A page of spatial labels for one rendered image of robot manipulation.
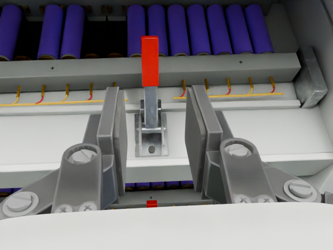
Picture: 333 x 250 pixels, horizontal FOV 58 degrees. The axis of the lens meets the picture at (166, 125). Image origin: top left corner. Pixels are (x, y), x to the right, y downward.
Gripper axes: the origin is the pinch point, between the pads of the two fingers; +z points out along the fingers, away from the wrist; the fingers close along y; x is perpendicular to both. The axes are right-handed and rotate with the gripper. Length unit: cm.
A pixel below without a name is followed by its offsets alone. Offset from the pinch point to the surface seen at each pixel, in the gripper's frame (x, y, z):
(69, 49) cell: -1.8, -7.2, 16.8
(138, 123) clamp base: -6.7, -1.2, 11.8
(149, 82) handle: -1.9, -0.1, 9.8
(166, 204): -23.4, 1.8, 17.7
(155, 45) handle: 0.6, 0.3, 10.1
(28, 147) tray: -7.8, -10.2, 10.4
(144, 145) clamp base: -7.7, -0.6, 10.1
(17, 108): -5.6, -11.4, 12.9
